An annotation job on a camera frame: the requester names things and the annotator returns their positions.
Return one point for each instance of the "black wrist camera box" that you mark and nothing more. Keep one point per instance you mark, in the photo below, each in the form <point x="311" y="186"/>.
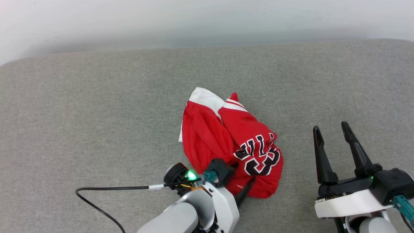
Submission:
<point x="221" y="170"/>
<point x="393" y="184"/>

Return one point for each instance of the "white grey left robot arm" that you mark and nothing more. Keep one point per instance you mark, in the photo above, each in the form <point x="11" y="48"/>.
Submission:
<point x="174" y="216"/>

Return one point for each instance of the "grey fabric sofa cushion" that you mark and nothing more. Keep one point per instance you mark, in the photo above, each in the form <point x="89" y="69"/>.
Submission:
<point x="97" y="113"/>

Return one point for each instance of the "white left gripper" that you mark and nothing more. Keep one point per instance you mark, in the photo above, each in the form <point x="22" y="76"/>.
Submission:
<point x="226" y="207"/>

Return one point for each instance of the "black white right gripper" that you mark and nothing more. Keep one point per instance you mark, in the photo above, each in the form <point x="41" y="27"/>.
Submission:
<point x="349" y="202"/>

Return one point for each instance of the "teal right camera connector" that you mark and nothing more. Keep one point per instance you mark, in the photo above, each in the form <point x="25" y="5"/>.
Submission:
<point x="404" y="207"/>

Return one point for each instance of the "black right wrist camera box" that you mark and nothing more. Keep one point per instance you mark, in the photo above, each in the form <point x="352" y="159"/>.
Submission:
<point x="393" y="184"/>

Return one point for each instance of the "red basketball jersey white trim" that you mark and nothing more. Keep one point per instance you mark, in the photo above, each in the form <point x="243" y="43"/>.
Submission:
<point x="207" y="136"/>

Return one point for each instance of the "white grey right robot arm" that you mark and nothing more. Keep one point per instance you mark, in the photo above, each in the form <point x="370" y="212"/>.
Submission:
<point x="375" y="226"/>

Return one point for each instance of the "teal camera connector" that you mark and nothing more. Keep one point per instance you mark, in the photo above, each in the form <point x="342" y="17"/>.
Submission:
<point x="211" y="176"/>
<point x="404" y="207"/>

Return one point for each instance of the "teal left camera connector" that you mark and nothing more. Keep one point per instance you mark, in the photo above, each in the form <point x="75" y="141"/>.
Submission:
<point x="211" y="176"/>

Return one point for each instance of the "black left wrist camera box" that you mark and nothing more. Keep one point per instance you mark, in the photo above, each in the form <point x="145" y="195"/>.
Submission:
<point x="221" y="170"/>

